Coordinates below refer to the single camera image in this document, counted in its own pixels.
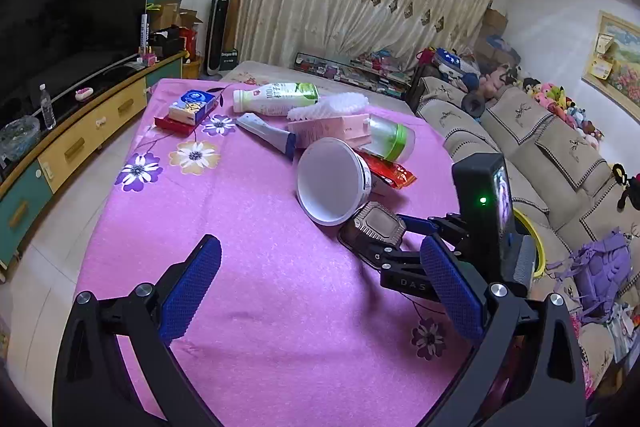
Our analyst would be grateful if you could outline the open cardboard box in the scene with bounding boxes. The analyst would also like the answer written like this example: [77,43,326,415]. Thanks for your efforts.
[150,0,201,32]

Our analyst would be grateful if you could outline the framed landscape painting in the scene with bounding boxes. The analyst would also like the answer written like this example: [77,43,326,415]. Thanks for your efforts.
[581,10,640,125]

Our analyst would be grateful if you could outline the black television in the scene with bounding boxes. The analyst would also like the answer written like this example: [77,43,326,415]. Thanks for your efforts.
[0,0,156,128]

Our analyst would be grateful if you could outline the floral floor mat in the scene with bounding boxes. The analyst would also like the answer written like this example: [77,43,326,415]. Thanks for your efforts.
[220,59,416,112]

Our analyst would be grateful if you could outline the stacked cardboard boxes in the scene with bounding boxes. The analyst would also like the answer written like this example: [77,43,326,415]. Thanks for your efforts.
[480,9,521,62]

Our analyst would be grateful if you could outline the beige sofa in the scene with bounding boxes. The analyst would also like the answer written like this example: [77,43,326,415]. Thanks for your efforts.
[415,76,640,403]

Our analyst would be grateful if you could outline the purple backpack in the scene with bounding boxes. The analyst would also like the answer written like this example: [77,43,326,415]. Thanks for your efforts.
[547,229,633,323]

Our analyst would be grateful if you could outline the white and blue tube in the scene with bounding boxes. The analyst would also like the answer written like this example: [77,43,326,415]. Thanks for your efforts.
[235,113,297,156]

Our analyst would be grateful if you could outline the blue star bag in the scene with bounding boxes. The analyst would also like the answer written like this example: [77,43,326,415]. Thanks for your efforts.
[432,48,478,80]

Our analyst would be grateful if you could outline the green and yellow cabinet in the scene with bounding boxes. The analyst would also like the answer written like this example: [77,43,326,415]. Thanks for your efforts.
[0,49,188,278]

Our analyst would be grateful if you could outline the pile of books and toys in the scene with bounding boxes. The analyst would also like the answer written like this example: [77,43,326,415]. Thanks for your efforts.
[292,52,416,100]

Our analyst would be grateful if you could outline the red snack wrapper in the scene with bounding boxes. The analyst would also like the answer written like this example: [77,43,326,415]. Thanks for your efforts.
[357,149,417,190]

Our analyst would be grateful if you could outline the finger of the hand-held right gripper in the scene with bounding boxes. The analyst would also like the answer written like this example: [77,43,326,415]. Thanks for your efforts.
[362,242,426,275]
[397,213,471,240]

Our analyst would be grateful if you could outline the white and green bottle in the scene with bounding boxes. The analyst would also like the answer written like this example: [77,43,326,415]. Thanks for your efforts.
[232,82,320,116]

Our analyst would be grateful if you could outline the flat red box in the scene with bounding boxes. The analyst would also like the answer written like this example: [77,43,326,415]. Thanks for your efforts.
[153,114,201,138]

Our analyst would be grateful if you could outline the clear water bottle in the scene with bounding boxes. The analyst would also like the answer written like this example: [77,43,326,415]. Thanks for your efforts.
[39,83,57,130]

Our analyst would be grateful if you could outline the black mouse plush toy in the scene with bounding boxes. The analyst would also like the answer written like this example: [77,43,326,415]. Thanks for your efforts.
[612,163,640,210]

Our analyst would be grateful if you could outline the glass bowl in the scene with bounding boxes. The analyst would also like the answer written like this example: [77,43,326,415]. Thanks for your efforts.
[0,116,41,162]

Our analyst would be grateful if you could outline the clear jar with green lid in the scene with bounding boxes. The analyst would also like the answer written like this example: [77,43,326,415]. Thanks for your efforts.
[364,113,417,162]

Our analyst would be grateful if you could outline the pale paper box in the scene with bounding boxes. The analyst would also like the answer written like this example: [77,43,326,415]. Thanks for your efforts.
[287,113,373,148]

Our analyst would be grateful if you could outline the yellow trash bin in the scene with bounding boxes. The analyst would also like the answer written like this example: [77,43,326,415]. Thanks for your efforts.
[512,207,548,280]

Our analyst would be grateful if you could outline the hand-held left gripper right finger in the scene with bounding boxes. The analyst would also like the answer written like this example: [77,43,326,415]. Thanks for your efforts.
[419,236,587,427]

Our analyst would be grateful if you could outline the dark round cushion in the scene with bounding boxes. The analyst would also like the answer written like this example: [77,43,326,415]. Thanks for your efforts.
[462,89,488,118]

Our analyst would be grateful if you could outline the pink floral tablecloth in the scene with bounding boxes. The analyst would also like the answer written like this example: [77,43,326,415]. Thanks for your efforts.
[75,78,488,423]

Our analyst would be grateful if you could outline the black tower fan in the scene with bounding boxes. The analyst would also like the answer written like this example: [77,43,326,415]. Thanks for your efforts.
[206,0,233,76]

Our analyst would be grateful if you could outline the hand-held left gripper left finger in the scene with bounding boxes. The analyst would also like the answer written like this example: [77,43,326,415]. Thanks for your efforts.
[52,234,223,427]

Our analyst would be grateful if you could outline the blue white box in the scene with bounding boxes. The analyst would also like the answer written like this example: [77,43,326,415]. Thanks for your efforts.
[167,89,221,126]

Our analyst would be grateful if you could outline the pile of stuffed toys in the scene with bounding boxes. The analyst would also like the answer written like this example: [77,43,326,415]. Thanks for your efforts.
[477,62,606,150]

